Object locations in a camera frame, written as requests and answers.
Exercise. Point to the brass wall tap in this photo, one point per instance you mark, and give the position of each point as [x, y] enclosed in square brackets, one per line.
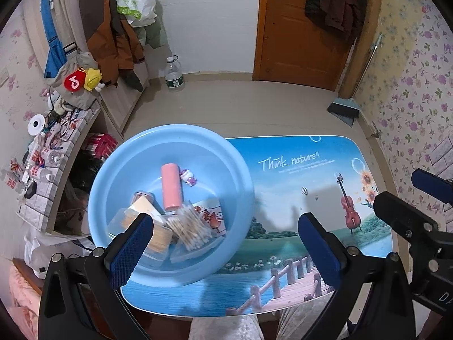
[375, 130]

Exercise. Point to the crumpled white plastic bag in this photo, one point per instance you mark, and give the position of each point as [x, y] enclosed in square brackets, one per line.
[39, 251]

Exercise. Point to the small purple white toy figure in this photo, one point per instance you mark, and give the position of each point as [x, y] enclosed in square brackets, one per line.
[188, 178]

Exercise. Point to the clear box of toothpicks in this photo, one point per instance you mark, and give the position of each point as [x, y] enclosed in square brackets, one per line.
[159, 237]

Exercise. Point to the yellow plush charm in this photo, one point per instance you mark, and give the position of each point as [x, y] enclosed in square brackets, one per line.
[92, 78]

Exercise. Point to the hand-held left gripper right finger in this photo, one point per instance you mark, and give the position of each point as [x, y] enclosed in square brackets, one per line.
[320, 251]

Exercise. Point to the white patterned cloth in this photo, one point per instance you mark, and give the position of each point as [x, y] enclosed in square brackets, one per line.
[226, 329]

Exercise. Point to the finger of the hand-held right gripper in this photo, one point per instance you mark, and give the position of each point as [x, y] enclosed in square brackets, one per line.
[407, 225]
[433, 186]

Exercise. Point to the red plush charm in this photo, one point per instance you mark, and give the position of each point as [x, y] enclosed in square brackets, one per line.
[74, 82]

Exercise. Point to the brown wooden door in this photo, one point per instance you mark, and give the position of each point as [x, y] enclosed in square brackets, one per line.
[283, 42]

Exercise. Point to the pile of red label bottles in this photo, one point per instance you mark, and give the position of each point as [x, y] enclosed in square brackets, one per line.
[39, 173]

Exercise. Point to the small cream cardboard box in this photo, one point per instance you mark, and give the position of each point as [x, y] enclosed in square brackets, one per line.
[145, 208]

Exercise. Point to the light blue plastic basin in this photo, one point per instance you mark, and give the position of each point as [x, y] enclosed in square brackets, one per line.
[141, 156]

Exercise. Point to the pink blanket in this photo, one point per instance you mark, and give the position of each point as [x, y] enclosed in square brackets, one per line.
[24, 301]

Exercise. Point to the pink roll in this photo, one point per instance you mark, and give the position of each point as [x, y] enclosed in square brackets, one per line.
[171, 187]

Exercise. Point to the black pouch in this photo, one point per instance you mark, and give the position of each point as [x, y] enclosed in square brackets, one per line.
[30, 190]

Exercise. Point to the blue grey shoulder bag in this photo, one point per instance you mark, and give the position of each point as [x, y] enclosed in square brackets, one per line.
[53, 49]

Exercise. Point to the clear bag of cotton swabs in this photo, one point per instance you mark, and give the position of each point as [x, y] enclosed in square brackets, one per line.
[191, 233]

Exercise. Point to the red cardboard box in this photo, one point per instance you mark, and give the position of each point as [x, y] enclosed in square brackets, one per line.
[101, 145]

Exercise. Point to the white red print card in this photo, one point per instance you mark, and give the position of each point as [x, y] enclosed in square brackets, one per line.
[212, 219]

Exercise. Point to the light wooden wardrobe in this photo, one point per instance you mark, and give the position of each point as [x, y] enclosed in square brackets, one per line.
[116, 106]

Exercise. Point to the brown orange jacket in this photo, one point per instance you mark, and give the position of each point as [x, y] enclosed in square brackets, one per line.
[106, 42]

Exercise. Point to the tiled shelf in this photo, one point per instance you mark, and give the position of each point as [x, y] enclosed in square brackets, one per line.
[42, 202]

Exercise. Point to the black plastic bag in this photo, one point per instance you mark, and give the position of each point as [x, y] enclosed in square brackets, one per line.
[83, 177]

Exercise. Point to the white round device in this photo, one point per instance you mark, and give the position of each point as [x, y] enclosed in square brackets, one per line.
[36, 124]

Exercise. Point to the small pink case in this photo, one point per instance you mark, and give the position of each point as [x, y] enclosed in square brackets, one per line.
[143, 194]

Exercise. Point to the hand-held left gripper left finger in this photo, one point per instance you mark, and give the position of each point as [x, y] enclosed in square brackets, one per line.
[132, 251]

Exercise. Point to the large clear water bottle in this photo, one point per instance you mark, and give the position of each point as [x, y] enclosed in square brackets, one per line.
[174, 76]

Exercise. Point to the white wall socket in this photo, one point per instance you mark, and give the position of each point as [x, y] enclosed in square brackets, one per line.
[3, 76]

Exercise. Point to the dark brown jacket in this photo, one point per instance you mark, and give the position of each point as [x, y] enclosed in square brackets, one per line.
[336, 7]

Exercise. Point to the printed blue desktop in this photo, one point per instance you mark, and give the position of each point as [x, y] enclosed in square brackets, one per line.
[300, 170]

